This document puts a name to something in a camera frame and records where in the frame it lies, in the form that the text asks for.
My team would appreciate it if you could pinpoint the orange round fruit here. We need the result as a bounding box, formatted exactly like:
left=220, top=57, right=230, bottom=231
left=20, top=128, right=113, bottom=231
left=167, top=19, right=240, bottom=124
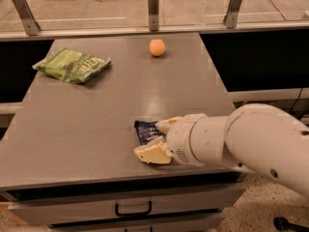
left=149, top=39, right=165, bottom=57

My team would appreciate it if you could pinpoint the horizontal metal rail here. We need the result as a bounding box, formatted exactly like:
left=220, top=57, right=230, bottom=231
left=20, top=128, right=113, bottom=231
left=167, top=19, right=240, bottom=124
left=0, top=20, right=309, bottom=43

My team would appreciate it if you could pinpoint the black object on floor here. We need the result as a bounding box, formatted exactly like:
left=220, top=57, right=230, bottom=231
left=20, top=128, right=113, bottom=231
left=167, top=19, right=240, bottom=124
left=273, top=217, right=309, bottom=232

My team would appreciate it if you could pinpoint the left metal railing bracket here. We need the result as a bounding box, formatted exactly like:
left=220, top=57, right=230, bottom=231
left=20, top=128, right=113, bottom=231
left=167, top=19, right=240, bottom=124
left=12, top=0, right=41, bottom=36

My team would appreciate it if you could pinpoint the green jalapeno chip bag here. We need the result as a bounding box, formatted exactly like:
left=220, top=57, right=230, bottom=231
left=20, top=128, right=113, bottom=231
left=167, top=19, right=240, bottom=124
left=32, top=48, right=111, bottom=84

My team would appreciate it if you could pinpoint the grey top drawer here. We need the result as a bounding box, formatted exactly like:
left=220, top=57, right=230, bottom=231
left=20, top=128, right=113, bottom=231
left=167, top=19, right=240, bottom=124
left=9, top=183, right=244, bottom=225

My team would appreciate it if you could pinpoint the metal railing bracket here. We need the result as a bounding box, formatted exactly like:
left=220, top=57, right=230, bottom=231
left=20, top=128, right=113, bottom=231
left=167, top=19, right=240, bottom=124
left=223, top=0, right=242, bottom=29
left=12, top=0, right=41, bottom=36
left=148, top=0, right=159, bottom=32

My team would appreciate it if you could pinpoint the grey drawer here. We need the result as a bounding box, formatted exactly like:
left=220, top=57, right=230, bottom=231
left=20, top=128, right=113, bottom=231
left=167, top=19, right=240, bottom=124
left=9, top=183, right=244, bottom=225
left=50, top=213, right=224, bottom=232

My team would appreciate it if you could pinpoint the grey lower drawer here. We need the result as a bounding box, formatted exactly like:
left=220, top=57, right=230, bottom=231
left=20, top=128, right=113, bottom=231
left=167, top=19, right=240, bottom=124
left=50, top=213, right=224, bottom=232

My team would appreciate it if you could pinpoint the right metal railing bracket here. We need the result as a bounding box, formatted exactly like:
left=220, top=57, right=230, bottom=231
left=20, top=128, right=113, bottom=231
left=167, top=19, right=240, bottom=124
left=223, top=0, right=242, bottom=29

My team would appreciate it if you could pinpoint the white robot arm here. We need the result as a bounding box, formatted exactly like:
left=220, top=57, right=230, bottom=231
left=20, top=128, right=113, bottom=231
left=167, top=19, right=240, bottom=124
left=134, top=103, right=309, bottom=197

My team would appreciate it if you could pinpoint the black drawer handle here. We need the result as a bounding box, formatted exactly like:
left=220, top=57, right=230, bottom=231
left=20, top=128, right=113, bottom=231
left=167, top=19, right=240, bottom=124
left=114, top=201, right=153, bottom=218

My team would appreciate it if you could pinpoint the middle metal railing bracket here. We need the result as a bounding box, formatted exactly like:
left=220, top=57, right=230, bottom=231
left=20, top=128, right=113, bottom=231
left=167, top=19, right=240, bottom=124
left=148, top=0, right=159, bottom=32

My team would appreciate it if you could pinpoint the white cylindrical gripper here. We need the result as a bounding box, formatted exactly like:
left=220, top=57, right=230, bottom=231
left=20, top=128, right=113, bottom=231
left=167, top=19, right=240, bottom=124
left=133, top=113, right=205, bottom=166

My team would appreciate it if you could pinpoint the blue rxbar blueberry wrapper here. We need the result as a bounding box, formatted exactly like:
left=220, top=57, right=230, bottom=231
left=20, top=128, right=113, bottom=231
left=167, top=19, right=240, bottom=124
left=134, top=121, right=161, bottom=145

